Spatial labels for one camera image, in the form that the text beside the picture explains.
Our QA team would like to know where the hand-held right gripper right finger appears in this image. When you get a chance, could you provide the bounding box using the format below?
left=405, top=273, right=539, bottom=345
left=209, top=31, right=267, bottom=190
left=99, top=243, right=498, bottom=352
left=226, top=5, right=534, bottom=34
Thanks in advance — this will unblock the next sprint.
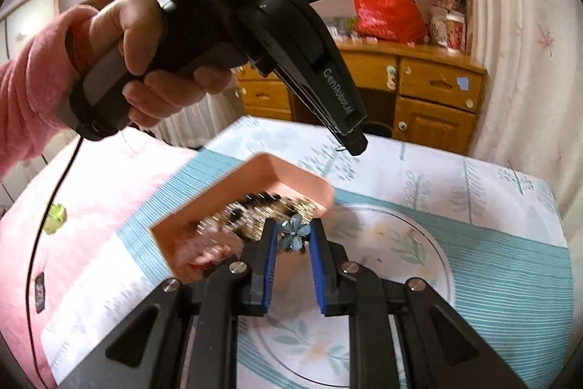
left=309, top=218, right=529, bottom=389

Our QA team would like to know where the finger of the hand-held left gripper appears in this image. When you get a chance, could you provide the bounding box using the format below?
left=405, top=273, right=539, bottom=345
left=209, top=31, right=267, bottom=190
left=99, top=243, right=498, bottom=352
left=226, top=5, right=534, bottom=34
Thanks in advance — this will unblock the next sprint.
left=339, top=122, right=369, bottom=156
left=275, top=69, right=352, bottom=153

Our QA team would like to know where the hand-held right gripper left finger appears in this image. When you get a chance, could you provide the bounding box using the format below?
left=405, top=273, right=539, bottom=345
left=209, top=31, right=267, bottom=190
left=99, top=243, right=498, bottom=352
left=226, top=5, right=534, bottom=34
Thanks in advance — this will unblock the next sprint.
left=59, top=217, right=279, bottom=389

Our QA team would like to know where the blue flower brooch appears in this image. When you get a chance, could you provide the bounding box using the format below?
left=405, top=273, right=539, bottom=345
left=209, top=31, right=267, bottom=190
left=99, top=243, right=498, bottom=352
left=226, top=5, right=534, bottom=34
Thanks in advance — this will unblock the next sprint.
left=279, top=213, right=315, bottom=254

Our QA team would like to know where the black bead bracelet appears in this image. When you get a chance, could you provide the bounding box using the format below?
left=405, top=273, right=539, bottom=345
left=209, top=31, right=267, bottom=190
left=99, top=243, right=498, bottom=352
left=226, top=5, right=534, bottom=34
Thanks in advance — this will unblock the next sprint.
left=223, top=191, right=283, bottom=235

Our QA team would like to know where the pink storage box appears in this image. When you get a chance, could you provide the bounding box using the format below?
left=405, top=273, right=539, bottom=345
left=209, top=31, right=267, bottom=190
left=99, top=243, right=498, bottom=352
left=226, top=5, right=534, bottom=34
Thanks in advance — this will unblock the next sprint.
left=150, top=153, right=335, bottom=283

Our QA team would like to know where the person's left forearm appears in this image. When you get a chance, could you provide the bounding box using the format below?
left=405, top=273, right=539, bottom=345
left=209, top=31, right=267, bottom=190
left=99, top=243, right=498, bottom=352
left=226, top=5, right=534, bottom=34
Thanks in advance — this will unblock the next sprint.
left=0, top=4, right=98, bottom=180

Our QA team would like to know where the person's left hand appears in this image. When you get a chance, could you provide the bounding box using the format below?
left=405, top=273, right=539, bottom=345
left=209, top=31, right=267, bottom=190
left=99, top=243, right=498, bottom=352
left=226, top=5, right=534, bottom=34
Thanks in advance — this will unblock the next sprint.
left=86, top=0, right=234, bottom=131

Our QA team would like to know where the wooden desk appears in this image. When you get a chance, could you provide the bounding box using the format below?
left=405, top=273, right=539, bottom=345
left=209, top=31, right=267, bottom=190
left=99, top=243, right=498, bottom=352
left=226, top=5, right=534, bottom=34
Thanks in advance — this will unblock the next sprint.
left=232, top=38, right=488, bottom=157

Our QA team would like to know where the cream lace cover cloth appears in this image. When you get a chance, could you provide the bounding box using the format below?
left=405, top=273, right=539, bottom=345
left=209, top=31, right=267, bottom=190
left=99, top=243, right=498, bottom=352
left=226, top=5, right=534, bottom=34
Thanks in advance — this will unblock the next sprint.
left=150, top=74, right=247, bottom=150

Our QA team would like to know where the red plastic bag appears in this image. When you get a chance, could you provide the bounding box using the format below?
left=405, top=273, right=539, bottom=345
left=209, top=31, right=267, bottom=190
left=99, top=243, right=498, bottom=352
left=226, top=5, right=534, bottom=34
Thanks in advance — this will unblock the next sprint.
left=353, top=0, right=429, bottom=46

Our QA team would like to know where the floral ceramic mug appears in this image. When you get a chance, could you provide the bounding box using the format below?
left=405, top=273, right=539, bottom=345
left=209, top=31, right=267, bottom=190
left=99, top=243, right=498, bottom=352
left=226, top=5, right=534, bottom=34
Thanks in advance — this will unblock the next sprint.
left=444, top=13, right=466, bottom=50

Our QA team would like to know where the tree print tablecloth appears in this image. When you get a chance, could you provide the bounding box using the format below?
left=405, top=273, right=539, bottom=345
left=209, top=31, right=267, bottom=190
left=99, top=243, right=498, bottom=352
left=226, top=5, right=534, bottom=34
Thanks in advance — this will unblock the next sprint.
left=43, top=116, right=572, bottom=389

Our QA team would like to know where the cream leaf print curtain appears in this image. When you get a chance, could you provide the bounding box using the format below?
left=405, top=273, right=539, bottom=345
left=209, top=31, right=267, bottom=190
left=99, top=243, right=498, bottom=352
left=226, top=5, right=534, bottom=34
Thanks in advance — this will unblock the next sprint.
left=460, top=0, right=583, bottom=226

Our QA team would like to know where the pink blanket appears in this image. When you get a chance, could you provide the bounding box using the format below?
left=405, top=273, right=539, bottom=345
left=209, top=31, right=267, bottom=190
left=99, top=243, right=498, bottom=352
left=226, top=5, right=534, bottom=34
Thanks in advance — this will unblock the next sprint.
left=0, top=129, right=201, bottom=389

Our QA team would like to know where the small green packet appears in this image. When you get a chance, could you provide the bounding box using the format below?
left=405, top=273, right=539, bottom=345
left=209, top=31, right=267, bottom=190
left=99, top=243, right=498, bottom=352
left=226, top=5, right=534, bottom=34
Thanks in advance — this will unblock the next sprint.
left=43, top=202, right=68, bottom=235

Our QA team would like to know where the white wardrobe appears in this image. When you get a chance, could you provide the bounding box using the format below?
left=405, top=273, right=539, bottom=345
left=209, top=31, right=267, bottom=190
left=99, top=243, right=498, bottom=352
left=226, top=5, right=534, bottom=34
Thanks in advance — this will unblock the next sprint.
left=0, top=0, right=60, bottom=52

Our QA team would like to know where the black cable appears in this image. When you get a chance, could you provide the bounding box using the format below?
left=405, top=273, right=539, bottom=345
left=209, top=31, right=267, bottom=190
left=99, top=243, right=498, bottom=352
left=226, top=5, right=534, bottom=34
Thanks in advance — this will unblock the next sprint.
left=25, top=136, right=85, bottom=387

